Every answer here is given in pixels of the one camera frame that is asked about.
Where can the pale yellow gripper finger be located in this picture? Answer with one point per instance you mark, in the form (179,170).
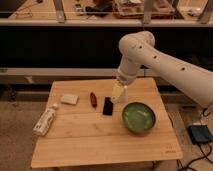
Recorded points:
(115,93)

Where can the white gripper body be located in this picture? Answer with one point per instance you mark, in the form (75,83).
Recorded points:
(125,79)

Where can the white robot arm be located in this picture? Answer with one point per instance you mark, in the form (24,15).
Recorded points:
(137,49)

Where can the black rectangular bar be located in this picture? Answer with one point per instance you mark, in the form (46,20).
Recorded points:
(108,107)

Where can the dark red oblong object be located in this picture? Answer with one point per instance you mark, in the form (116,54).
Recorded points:
(93,100)

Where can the green ceramic bowl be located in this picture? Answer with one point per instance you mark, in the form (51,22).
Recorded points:
(138,117)

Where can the white sponge block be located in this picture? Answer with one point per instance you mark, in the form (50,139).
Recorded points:
(69,99)

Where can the wooden shelf with clutter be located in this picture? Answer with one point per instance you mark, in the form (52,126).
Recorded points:
(108,13)

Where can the white plastic bottle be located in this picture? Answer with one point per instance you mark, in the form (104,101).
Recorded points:
(45,120)

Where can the dark blue power box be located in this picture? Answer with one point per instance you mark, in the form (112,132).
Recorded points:
(200,134)

